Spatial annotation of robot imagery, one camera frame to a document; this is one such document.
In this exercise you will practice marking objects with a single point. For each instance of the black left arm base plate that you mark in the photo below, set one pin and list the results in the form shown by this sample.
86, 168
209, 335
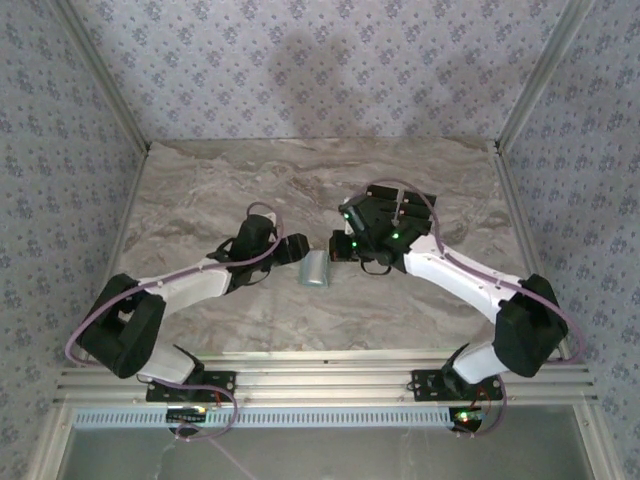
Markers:
220, 385

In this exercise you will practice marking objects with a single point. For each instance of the grey metal panel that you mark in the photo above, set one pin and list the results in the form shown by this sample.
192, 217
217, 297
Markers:
350, 455

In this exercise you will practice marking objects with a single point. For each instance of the aluminium corner post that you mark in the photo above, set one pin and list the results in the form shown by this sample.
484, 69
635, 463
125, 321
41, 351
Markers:
107, 85
542, 75

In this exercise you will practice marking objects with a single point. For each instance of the aluminium table edge rail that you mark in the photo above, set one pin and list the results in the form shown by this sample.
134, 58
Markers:
123, 225
521, 220

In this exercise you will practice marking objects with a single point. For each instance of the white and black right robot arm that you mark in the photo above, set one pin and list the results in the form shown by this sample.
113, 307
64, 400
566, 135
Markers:
450, 270

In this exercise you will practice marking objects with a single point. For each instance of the black VIP credit card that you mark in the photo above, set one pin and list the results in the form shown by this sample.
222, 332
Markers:
419, 198
382, 191
416, 212

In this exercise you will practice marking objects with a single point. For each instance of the left circuit board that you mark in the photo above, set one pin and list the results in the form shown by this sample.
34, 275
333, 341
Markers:
187, 415

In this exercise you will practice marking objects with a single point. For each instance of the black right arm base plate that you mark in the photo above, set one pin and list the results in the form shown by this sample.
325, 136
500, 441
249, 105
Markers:
425, 385

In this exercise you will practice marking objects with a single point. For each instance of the clear acrylic card stand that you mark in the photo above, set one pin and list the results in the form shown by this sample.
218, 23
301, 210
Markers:
415, 200

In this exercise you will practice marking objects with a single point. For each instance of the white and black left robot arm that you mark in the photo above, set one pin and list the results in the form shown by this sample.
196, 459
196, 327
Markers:
190, 285

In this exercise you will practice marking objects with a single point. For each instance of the aluminium rail frame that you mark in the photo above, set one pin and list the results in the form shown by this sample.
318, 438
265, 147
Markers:
325, 375

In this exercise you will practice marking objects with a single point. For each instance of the right circuit board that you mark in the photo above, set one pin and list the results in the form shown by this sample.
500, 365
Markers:
467, 419

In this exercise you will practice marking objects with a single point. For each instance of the circuit board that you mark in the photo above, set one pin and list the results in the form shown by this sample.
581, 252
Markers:
467, 419
187, 415

